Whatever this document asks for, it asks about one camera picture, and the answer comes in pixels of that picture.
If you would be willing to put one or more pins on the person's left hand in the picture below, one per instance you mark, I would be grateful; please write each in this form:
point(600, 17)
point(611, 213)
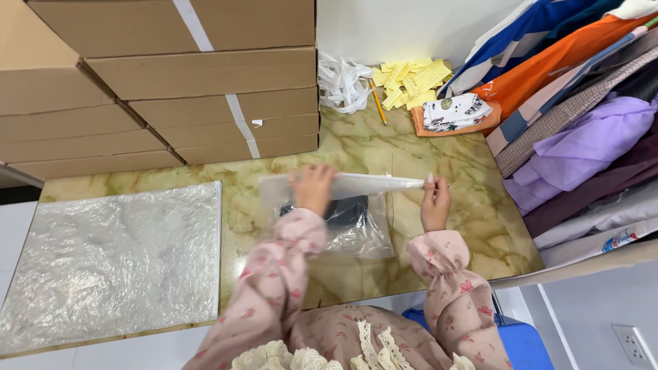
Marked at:
point(311, 190)

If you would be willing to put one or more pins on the person's right hand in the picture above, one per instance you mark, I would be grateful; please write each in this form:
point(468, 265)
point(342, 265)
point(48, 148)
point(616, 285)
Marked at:
point(436, 208)

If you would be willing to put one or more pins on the person's right fingers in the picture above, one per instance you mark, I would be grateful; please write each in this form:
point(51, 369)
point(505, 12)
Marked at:
point(435, 186)

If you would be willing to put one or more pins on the person's left fingers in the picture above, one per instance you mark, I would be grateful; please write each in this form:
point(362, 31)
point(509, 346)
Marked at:
point(311, 171)

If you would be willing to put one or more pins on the clear plastic bag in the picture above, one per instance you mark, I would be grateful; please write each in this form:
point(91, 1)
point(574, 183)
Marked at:
point(360, 187)

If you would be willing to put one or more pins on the dark folded garment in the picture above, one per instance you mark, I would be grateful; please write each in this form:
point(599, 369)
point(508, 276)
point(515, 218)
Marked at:
point(347, 210)

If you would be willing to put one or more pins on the orange folded garment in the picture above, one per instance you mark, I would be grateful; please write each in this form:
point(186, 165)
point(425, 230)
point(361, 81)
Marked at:
point(462, 128)

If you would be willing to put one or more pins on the white printed folded garment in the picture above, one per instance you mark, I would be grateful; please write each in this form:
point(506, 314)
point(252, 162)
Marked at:
point(455, 110)

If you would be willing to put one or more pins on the pile of white strips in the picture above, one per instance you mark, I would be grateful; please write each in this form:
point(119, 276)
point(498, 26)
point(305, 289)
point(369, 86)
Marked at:
point(342, 82)

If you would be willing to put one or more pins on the yellow pencil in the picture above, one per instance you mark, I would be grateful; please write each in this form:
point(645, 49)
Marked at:
point(378, 101)

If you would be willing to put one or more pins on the flat brown cardboard box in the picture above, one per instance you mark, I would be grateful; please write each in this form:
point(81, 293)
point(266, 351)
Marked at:
point(205, 72)
point(180, 109)
point(205, 131)
point(128, 25)
point(216, 151)

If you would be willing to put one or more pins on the pile of yellow paper tags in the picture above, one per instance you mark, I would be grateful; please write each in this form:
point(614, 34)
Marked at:
point(416, 79)

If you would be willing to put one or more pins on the heap of colourful clothes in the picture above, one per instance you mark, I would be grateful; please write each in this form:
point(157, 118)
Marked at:
point(581, 133)

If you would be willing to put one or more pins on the person's pink floral dress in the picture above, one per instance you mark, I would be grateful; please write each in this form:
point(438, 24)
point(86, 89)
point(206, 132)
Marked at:
point(339, 334)

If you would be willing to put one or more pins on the blue plastic stool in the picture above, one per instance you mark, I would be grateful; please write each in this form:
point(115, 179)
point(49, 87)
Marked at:
point(524, 344)

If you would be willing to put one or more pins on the stack of clear plastic bags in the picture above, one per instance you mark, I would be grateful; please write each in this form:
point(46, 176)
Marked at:
point(113, 262)

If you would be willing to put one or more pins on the white wall socket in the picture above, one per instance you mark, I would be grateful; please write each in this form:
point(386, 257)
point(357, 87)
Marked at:
point(633, 345)

